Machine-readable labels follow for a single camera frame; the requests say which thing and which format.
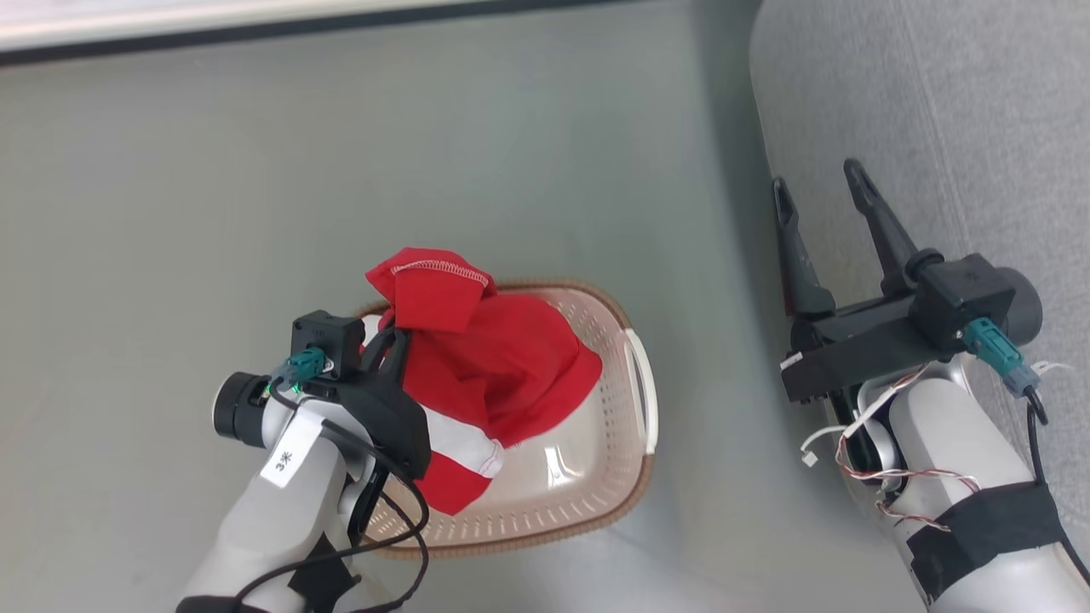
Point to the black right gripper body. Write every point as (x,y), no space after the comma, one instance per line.
(851,349)

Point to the cream plastic laundry basket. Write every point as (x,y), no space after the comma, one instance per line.
(588,460)

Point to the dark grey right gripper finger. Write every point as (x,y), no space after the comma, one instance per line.
(800,264)
(881,226)

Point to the grey fabric sofa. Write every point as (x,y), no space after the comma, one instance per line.
(954,111)

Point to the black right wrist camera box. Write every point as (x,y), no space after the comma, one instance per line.
(962,298)

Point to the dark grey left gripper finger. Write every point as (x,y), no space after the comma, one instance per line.
(390,351)

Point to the black tape band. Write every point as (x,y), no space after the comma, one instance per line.
(988,528)

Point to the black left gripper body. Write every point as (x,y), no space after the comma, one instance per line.
(387,421)

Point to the red and white garment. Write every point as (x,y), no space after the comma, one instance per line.
(494,366)

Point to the white paper tag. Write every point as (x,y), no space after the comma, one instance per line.
(291,451)

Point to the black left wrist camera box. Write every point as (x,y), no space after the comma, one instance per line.
(328,332)

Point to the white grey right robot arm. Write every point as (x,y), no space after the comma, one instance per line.
(954,443)

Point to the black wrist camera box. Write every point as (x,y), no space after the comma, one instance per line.
(328,332)
(962,298)

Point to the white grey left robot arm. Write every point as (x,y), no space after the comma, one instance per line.
(255,528)

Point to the white and black baseboard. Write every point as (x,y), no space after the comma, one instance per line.
(213,30)

